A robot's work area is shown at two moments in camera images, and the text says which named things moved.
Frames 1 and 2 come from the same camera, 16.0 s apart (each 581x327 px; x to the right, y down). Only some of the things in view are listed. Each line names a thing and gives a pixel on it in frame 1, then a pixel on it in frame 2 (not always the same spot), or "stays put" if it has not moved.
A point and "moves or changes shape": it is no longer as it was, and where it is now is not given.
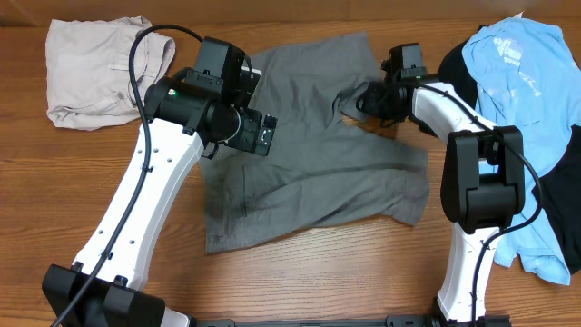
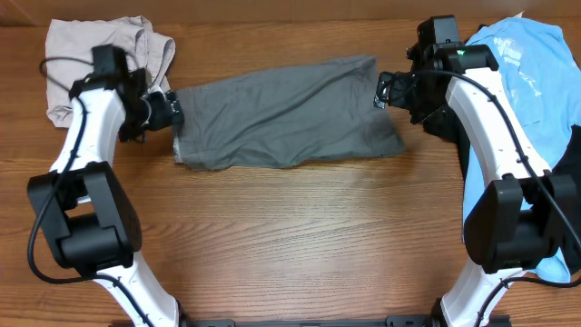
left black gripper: (247, 138) → (164, 116)
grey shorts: (323, 173) moves or changes shape
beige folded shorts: (88, 70) stays put
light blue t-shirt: (527, 76) stays put
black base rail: (389, 321) stays put
